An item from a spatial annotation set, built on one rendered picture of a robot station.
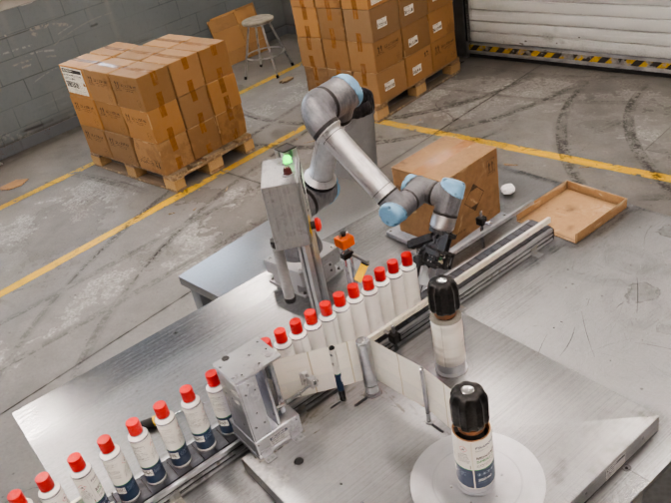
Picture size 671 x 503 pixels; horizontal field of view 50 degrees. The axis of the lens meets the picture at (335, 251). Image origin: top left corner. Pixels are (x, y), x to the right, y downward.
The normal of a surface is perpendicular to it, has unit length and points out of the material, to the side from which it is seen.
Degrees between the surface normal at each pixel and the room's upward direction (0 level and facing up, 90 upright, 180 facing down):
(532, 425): 0
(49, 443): 0
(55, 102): 90
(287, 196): 90
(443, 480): 0
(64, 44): 90
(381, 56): 90
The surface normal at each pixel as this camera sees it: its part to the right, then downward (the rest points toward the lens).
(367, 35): -0.63, 0.50
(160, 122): 0.70, 0.27
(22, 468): -0.17, -0.84
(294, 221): 0.06, 0.52
